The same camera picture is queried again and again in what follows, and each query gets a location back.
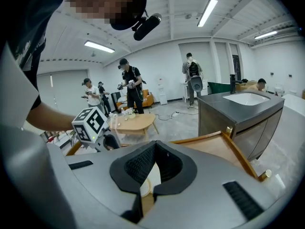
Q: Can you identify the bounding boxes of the white water dispenser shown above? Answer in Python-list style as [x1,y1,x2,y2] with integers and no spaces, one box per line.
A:
[157,76,168,105]

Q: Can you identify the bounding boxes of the orange sofa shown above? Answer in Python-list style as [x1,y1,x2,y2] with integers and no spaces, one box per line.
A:
[116,89,154,109]

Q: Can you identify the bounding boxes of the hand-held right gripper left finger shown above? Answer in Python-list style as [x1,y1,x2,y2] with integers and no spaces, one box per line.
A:
[65,141,157,224]

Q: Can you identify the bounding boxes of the long ceiling light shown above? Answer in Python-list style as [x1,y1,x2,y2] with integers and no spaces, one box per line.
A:
[254,31,278,40]
[197,0,219,28]
[84,40,115,54]

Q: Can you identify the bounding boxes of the white sink basin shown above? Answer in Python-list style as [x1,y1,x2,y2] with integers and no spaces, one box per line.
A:
[223,92,271,106]

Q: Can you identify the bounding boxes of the black head camera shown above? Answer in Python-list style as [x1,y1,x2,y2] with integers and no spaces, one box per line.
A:
[133,13,163,42]

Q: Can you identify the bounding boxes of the white bathtub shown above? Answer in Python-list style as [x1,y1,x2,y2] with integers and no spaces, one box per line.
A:
[281,94,305,119]

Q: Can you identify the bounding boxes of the person's head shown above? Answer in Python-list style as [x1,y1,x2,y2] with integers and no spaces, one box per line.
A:
[64,0,139,25]

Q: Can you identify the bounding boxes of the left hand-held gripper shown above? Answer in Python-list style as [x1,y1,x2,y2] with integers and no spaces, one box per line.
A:
[71,106,121,152]

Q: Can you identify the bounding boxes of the white insole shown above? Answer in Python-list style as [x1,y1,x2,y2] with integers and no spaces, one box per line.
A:
[140,162,162,197]

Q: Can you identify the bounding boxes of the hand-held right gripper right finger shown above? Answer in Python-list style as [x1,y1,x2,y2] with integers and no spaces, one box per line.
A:
[139,141,281,229]

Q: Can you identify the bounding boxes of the small white table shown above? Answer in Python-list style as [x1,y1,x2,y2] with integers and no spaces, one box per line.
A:
[180,79,208,103]

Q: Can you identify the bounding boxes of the person's black printed shirt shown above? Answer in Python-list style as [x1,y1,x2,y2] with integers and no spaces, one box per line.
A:
[4,0,72,111]

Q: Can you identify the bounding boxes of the black faucet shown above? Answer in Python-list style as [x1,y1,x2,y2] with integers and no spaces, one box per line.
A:
[229,73,237,94]

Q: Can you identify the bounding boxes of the person's left forearm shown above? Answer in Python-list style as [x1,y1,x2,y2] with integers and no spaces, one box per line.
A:
[25,103,79,132]

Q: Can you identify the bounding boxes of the wooden shelf cart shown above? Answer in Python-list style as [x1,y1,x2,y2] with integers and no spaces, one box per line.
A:
[65,126,272,214]

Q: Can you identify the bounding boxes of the dark sink cabinet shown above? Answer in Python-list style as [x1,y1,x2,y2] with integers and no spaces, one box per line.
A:
[197,91,285,162]

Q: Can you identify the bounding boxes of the black floor cables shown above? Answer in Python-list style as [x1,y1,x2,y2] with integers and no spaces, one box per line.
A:
[154,111,198,121]

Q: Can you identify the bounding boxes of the oval wooden coffee table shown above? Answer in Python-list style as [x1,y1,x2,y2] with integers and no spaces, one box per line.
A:
[108,113,160,142]

